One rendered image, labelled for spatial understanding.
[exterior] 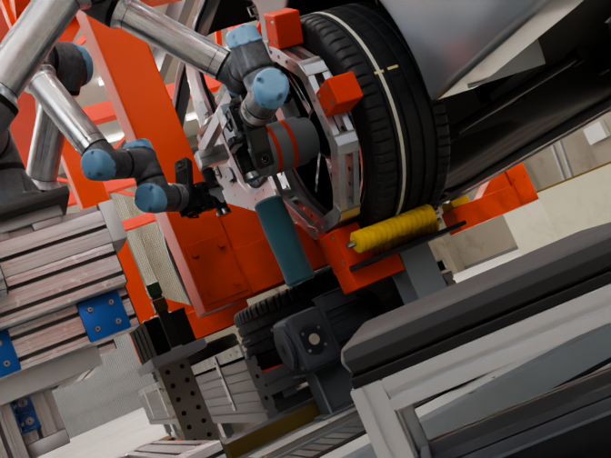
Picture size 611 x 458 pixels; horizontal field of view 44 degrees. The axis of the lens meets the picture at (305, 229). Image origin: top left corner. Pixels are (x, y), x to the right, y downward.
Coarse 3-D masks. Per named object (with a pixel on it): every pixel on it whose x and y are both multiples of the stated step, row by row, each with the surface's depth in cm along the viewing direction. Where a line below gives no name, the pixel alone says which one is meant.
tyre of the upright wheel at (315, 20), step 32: (320, 32) 193; (384, 32) 194; (352, 64) 187; (384, 64) 189; (416, 64) 192; (384, 96) 187; (416, 96) 190; (384, 128) 187; (416, 128) 191; (448, 128) 196; (384, 160) 189; (416, 160) 194; (448, 160) 199; (384, 192) 193; (416, 192) 200
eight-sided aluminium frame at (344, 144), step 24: (288, 48) 202; (312, 72) 189; (312, 96) 190; (336, 120) 191; (336, 144) 186; (336, 168) 191; (288, 192) 233; (336, 192) 195; (312, 216) 227; (336, 216) 200
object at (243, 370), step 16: (224, 352) 269; (240, 352) 248; (192, 368) 335; (208, 368) 303; (224, 368) 277; (240, 368) 255; (256, 368) 247; (208, 384) 313; (224, 384) 284; (160, 400) 464
